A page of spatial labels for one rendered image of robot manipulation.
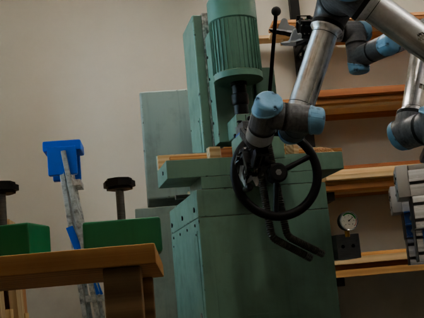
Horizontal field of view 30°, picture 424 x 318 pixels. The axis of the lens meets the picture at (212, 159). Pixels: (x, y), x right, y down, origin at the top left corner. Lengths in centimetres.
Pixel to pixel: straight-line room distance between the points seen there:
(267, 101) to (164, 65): 318
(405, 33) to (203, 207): 84
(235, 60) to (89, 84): 253
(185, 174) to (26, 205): 264
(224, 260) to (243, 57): 72
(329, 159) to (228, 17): 61
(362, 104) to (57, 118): 191
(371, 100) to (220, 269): 250
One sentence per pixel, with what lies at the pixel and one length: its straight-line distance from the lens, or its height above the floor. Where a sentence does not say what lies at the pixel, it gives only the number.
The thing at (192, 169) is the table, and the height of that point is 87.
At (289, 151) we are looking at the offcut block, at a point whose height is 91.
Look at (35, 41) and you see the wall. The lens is 530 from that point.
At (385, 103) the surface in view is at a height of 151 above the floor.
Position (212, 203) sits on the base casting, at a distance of 254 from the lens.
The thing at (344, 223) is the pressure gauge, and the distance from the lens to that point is 259.
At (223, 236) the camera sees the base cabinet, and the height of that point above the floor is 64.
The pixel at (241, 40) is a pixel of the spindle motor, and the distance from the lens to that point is 278.
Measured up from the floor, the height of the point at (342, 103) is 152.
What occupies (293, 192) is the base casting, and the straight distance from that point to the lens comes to 261.
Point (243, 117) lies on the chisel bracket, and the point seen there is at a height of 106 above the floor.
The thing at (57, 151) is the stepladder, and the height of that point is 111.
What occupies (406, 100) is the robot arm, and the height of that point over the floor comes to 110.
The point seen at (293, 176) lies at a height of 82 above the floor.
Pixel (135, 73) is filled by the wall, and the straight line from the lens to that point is 519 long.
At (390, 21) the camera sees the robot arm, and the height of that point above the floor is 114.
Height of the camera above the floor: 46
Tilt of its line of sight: 10 degrees up
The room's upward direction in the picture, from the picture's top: 5 degrees counter-clockwise
